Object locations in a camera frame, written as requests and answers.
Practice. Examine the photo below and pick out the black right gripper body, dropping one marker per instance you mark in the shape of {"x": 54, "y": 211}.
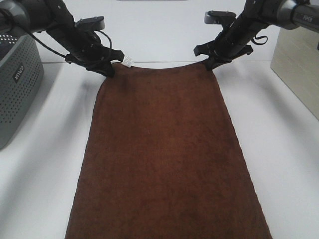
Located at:
{"x": 232, "y": 41}

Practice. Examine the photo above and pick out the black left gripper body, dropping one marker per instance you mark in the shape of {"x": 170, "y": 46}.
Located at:
{"x": 85, "y": 48}

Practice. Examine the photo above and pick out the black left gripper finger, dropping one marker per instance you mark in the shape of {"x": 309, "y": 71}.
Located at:
{"x": 105, "y": 69}

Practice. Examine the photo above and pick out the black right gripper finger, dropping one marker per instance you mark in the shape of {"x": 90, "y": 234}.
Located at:
{"x": 211, "y": 63}

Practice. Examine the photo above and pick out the brown towel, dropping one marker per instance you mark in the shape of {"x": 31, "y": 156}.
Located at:
{"x": 163, "y": 161}

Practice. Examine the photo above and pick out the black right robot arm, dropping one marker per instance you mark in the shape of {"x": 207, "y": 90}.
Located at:
{"x": 287, "y": 14}

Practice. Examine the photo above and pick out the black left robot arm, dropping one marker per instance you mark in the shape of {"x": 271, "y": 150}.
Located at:
{"x": 25, "y": 17}

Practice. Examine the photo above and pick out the beige storage box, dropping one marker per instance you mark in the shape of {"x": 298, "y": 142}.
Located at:
{"x": 296, "y": 62}

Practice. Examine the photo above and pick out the grey perforated plastic basket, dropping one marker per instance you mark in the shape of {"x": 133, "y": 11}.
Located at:
{"x": 21, "y": 73}

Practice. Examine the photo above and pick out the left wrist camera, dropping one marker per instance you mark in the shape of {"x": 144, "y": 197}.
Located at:
{"x": 91, "y": 24}

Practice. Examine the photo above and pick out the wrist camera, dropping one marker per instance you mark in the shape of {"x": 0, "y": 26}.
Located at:
{"x": 91, "y": 24}
{"x": 219, "y": 17}

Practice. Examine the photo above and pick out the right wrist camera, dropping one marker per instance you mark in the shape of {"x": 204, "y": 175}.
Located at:
{"x": 219, "y": 17}

